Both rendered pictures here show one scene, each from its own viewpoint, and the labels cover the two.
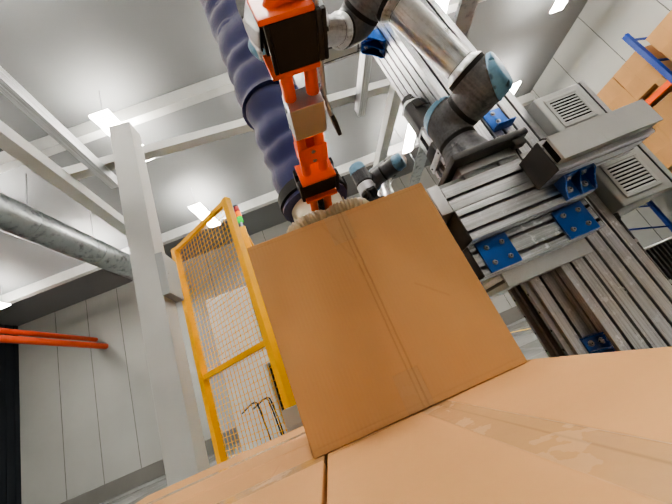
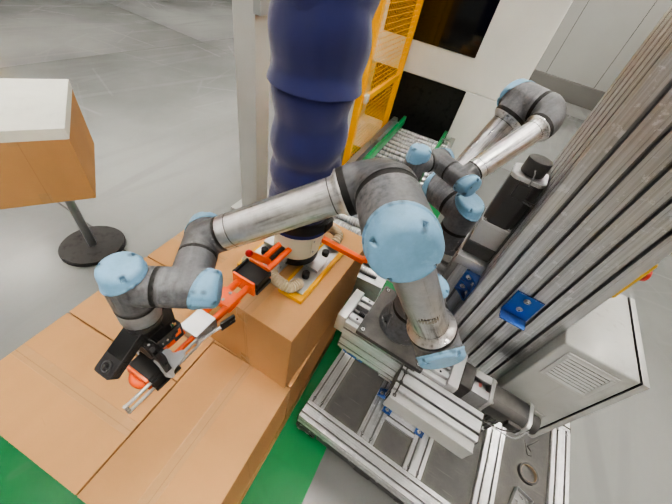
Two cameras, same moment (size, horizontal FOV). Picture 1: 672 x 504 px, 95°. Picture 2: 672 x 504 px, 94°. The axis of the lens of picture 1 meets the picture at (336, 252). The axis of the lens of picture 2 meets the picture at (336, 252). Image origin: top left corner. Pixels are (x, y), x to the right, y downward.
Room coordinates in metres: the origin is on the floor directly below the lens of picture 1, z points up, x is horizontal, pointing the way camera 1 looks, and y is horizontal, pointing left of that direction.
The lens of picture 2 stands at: (0.20, -0.50, 1.87)
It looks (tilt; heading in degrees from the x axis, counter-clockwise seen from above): 45 degrees down; 26
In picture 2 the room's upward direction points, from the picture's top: 14 degrees clockwise
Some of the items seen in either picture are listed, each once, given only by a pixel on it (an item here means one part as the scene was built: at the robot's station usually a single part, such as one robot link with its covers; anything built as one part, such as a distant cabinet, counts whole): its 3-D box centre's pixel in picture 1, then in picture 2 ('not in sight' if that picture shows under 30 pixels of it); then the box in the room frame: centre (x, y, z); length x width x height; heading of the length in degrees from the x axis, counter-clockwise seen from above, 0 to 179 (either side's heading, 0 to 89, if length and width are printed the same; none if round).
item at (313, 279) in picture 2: not in sight; (315, 265); (0.90, -0.10, 0.97); 0.34 x 0.10 x 0.05; 6
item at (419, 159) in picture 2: (360, 175); (416, 162); (1.20, -0.24, 1.37); 0.09 x 0.08 x 0.11; 155
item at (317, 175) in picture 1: (316, 180); (252, 276); (0.64, -0.03, 1.07); 0.10 x 0.08 x 0.06; 96
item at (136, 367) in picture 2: (286, 34); (153, 363); (0.29, -0.05, 1.07); 0.08 x 0.07 x 0.05; 6
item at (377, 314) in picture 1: (367, 322); (291, 288); (0.89, 0.00, 0.74); 0.60 x 0.40 x 0.40; 6
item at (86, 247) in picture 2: not in sight; (76, 213); (0.65, 1.61, 0.31); 0.40 x 0.40 x 0.62
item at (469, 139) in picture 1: (465, 153); (407, 315); (0.85, -0.48, 1.09); 0.15 x 0.15 x 0.10
